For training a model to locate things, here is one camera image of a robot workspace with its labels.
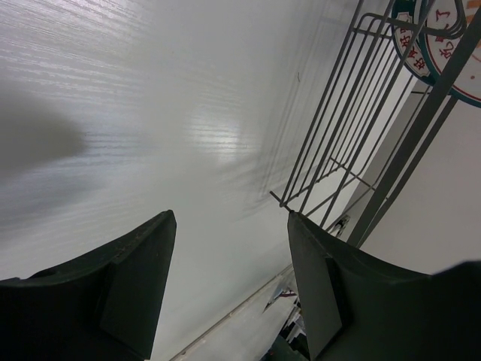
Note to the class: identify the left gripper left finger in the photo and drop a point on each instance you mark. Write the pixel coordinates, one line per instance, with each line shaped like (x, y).
(102, 305)

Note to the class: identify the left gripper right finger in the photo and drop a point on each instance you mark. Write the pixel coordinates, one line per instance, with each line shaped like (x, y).
(358, 307)

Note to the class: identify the orange sunburst plate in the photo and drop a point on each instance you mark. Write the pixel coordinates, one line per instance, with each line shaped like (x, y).
(437, 51)

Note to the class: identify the green rimmed white plate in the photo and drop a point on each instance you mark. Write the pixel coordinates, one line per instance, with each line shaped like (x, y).
(408, 11)

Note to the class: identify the grey wire dish rack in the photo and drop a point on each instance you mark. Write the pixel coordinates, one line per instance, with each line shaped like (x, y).
(374, 121)

